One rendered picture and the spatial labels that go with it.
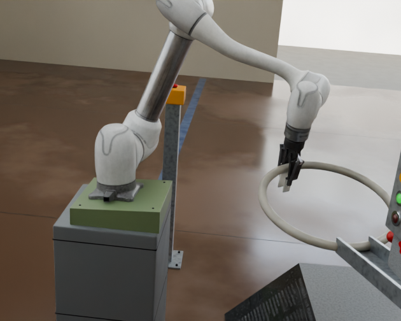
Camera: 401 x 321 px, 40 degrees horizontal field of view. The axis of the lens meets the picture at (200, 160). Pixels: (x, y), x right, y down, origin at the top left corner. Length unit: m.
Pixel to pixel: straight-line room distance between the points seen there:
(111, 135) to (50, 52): 6.40
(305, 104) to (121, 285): 0.99
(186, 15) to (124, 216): 0.76
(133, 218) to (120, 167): 0.20
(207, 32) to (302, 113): 0.43
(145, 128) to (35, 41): 6.35
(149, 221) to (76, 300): 0.47
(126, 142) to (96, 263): 0.48
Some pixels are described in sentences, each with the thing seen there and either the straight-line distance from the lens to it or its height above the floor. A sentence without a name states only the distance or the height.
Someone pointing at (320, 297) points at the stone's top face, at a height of 0.83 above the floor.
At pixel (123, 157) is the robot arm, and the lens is 2.16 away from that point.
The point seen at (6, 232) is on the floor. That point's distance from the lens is 3.84.
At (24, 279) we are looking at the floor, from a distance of 3.35.
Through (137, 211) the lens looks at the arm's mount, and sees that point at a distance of 2.09.
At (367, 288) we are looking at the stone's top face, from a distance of 1.93.
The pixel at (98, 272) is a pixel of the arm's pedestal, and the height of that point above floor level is 0.62.
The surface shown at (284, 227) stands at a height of 1.00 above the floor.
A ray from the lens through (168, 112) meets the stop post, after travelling 3.05.
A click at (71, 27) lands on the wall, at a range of 8.34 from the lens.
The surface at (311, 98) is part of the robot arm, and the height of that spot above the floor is 1.36.
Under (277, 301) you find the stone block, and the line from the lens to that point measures 1.91.
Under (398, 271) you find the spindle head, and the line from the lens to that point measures 1.41.
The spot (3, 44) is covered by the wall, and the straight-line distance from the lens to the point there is 8.76.
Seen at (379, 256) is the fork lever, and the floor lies 0.98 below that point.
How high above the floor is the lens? 1.84
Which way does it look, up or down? 22 degrees down
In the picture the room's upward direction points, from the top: 4 degrees clockwise
